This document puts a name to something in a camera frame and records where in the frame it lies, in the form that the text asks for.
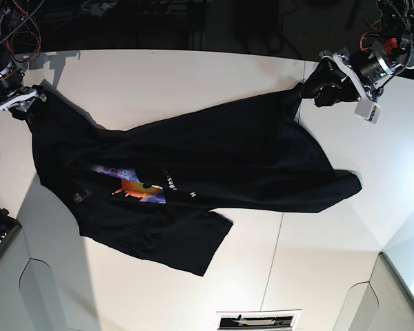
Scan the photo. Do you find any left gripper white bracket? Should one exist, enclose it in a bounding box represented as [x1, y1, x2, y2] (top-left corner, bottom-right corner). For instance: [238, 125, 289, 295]
[302, 50, 378, 108]

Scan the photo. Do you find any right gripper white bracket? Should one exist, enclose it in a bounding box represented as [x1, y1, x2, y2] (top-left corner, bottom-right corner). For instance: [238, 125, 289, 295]
[0, 86, 38, 121]

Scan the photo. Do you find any black graphic t-shirt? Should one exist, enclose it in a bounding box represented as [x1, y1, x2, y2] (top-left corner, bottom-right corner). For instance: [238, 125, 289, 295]
[26, 61, 362, 278]

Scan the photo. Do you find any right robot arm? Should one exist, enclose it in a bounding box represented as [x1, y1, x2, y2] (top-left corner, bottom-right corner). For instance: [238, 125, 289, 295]
[0, 1, 46, 120]

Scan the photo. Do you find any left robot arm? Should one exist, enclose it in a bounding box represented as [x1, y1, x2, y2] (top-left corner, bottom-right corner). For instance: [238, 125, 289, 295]
[301, 1, 414, 107]

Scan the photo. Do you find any printed paper label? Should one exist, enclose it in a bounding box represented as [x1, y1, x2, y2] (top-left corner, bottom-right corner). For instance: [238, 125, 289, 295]
[216, 310, 302, 331]

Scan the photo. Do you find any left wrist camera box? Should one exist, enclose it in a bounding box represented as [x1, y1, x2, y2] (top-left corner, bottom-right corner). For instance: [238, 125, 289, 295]
[355, 99, 382, 123]

